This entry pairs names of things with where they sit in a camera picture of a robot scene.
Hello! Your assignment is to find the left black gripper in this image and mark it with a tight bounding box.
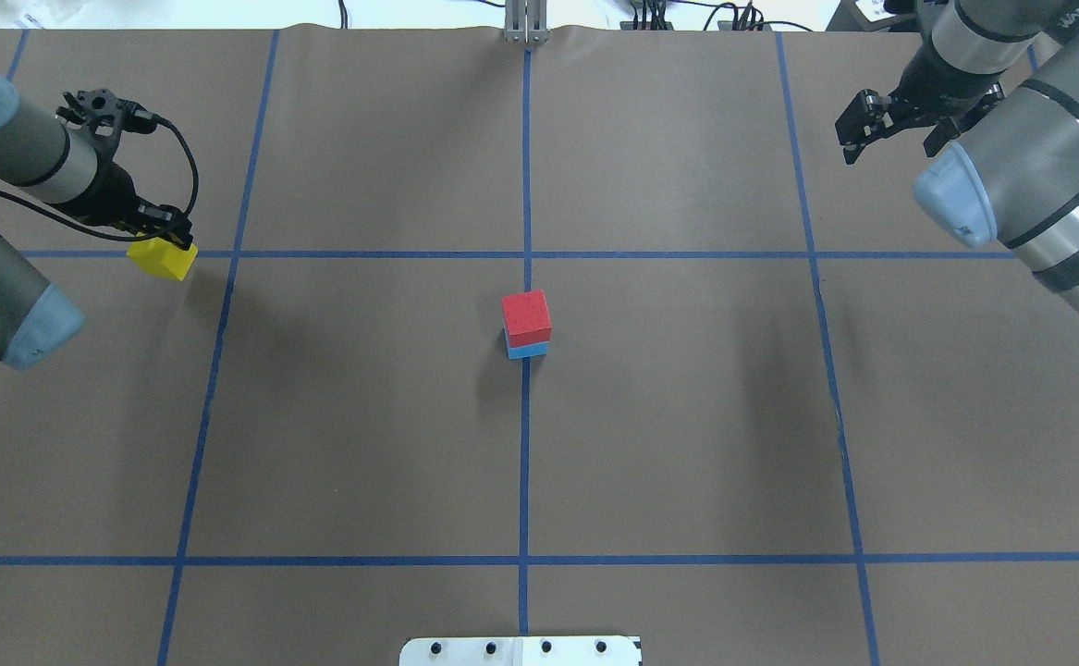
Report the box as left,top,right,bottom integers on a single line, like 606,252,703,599
77,163,195,252

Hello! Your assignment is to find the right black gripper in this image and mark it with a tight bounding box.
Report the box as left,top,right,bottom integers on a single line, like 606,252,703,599
835,46,1007,166

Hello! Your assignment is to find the yellow wooden cube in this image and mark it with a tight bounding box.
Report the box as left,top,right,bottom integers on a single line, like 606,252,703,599
126,239,200,281

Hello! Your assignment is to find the red wooden cube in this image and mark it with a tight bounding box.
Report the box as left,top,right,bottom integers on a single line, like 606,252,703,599
500,290,554,349

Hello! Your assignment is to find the blue wooden cube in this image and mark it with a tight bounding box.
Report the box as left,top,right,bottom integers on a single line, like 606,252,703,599
506,340,550,361

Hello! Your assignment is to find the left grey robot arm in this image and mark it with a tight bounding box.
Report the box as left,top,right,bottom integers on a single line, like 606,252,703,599
0,72,202,371

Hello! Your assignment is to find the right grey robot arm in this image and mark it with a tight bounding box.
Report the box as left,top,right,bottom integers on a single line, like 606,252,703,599
835,1,1079,315

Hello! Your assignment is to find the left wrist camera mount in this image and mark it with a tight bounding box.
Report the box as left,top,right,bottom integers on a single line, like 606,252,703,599
55,89,162,138

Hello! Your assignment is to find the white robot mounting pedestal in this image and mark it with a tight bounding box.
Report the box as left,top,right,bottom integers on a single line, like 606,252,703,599
398,635,644,665

